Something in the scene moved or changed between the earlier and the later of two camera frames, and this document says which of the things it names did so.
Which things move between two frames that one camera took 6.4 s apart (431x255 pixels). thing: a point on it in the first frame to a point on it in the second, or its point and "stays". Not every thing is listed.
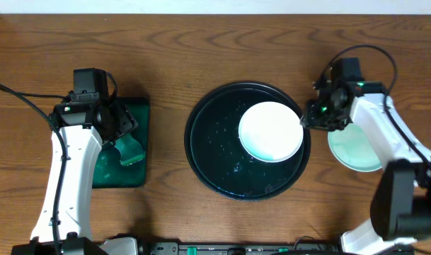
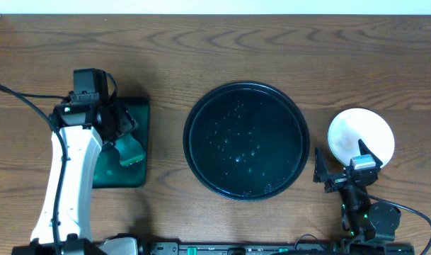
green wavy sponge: (131, 150) stays
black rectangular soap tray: (108, 171) stays
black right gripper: (311, 119) to (320, 173)
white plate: (271, 132) to (352, 125)
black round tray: (216, 154) stays
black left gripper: (123, 125) stays
